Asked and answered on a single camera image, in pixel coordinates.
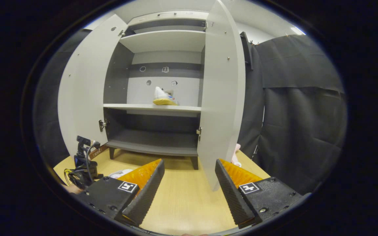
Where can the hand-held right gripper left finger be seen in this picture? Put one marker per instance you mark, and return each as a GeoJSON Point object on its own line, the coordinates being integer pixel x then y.
{"type": "Point", "coordinates": [148, 193]}

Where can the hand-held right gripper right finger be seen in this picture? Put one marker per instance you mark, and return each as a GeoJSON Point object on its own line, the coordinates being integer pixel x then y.
{"type": "Point", "coordinates": [230, 193]}

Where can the white yellow-soled shoe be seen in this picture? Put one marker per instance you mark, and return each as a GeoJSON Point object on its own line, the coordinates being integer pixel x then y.
{"type": "Point", "coordinates": [120, 173]}
{"type": "Point", "coordinates": [162, 96]}

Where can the white shoe cabinet door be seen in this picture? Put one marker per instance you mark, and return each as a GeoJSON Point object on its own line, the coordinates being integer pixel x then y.
{"type": "Point", "coordinates": [221, 98]}
{"type": "Point", "coordinates": [87, 91]}

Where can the white shoe cabinet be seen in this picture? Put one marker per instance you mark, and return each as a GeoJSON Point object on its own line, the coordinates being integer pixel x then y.
{"type": "Point", "coordinates": [162, 41]}

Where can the black backdrop cloth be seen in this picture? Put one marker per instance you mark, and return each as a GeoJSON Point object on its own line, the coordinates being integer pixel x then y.
{"type": "Point", "coordinates": [300, 124]}

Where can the ceiling light panel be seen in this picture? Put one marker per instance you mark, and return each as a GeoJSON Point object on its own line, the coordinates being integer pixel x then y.
{"type": "Point", "coordinates": [297, 30]}

